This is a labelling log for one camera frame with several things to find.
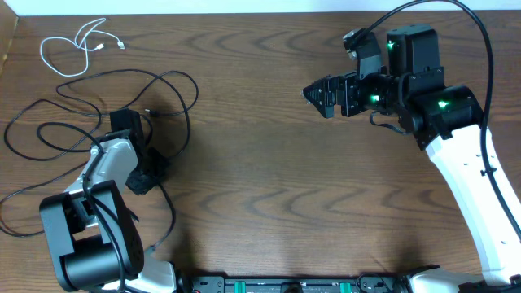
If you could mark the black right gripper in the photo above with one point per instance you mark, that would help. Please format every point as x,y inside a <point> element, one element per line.
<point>348,83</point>

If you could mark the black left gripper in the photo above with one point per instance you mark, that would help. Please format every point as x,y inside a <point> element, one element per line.
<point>141,185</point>

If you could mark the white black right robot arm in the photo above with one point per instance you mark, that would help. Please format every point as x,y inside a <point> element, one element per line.
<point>447,123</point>

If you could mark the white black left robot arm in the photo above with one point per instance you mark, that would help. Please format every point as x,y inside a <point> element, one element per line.
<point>93,242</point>

